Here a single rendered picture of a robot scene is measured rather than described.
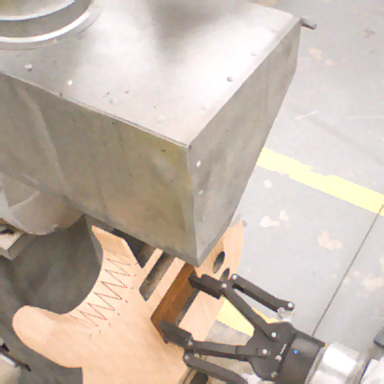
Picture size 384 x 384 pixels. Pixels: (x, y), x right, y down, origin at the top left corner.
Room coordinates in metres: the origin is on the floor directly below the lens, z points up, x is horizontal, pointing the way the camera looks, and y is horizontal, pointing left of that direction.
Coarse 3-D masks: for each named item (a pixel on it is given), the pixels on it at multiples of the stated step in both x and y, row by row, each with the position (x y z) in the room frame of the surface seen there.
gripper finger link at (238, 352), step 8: (192, 344) 0.36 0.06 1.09; (200, 344) 0.36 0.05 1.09; (208, 344) 0.35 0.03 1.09; (216, 344) 0.35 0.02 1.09; (224, 344) 0.35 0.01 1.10; (200, 352) 0.35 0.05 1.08; (208, 352) 0.35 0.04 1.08; (216, 352) 0.34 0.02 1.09; (224, 352) 0.34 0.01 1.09; (232, 352) 0.34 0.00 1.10; (240, 352) 0.34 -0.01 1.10; (248, 352) 0.34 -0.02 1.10; (256, 352) 0.34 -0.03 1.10; (264, 352) 0.34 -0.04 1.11; (240, 360) 0.34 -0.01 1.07
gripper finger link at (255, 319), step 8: (224, 288) 0.43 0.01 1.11; (232, 288) 0.43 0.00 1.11; (224, 296) 0.43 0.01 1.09; (232, 296) 0.42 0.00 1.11; (240, 296) 0.42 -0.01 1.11; (232, 304) 0.42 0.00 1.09; (240, 304) 0.41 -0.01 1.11; (248, 304) 0.41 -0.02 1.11; (240, 312) 0.41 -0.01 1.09; (248, 312) 0.40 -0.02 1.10; (256, 312) 0.39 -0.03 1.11; (248, 320) 0.39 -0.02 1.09; (256, 320) 0.38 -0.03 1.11; (264, 320) 0.38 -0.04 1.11; (264, 328) 0.37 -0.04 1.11; (272, 328) 0.37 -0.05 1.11; (272, 336) 0.36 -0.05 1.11
